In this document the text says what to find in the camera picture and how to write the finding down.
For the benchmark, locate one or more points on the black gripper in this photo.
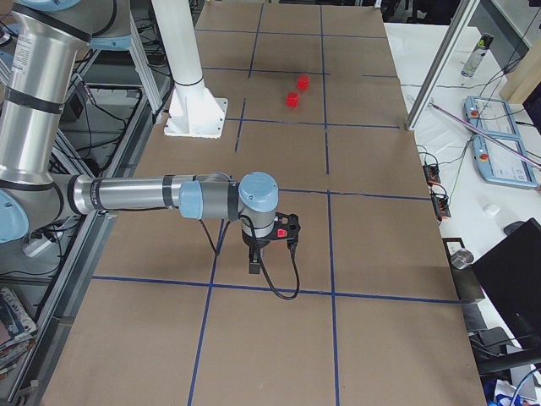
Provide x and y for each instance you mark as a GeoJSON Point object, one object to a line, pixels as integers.
{"type": "Point", "coordinates": [256, 244]}

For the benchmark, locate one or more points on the red block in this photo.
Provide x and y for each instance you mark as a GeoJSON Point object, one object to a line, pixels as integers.
{"type": "Point", "coordinates": [303, 82]}
{"type": "Point", "coordinates": [292, 99]}

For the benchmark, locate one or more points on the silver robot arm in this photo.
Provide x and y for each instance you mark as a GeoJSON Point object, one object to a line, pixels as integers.
{"type": "Point", "coordinates": [51, 35]}

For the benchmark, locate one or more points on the steel cup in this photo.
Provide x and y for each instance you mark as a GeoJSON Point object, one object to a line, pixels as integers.
{"type": "Point", "coordinates": [462, 259]}

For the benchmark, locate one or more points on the stack of magazines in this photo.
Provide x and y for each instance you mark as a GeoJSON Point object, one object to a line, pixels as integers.
{"type": "Point", "coordinates": [17, 330]}

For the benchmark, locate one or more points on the reacher grabber stick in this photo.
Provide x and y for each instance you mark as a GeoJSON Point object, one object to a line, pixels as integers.
{"type": "Point", "coordinates": [488, 137]}

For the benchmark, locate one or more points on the black monitor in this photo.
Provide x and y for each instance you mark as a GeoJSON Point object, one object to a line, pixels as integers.
{"type": "Point", "coordinates": [510, 276]}

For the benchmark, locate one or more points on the lower teach pendant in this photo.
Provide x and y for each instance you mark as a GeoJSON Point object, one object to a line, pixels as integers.
{"type": "Point", "coordinates": [498, 166]}

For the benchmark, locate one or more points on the teach pendant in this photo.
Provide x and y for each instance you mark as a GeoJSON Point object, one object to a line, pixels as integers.
{"type": "Point", "coordinates": [491, 115]}
{"type": "Point", "coordinates": [498, 166]}

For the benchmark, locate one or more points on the upper teach pendant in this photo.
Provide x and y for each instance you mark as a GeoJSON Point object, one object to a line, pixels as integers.
{"type": "Point", "coordinates": [491, 115]}

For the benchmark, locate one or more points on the clear spray bottle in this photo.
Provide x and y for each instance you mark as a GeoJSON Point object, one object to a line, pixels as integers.
{"type": "Point", "coordinates": [477, 55]}

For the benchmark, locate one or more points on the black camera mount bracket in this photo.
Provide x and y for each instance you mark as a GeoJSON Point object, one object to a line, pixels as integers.
{"type": "Point", "coordinates": [287, 227]}

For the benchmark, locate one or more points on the white pedestal column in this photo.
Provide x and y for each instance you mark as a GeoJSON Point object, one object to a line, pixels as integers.
{"type": "Point", "coordinates": [193, 111]}

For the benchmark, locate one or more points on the aluminium frame post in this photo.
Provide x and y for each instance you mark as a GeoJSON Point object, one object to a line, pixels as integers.
{"type": "Point", "coordinates": [463, 15]}

